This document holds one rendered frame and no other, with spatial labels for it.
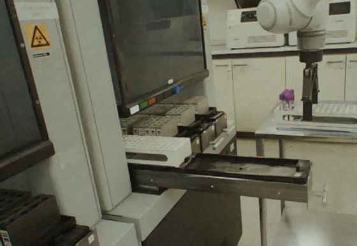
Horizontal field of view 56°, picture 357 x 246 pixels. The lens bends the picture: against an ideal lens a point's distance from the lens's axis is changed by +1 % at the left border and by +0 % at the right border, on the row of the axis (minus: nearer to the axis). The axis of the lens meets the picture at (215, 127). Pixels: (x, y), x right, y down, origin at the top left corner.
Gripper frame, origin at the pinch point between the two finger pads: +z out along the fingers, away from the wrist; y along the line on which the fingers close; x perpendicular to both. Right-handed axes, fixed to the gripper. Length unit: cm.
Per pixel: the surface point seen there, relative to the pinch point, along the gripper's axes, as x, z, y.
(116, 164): 42, 2, -51
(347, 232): -12, 59, 19
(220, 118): 37.8, 7.3, 7.0
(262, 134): 13.5, 5.9, -11.7
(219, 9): 144, -41, 245
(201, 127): 38.5, 5.6, -9.1
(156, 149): 34, 1, -43
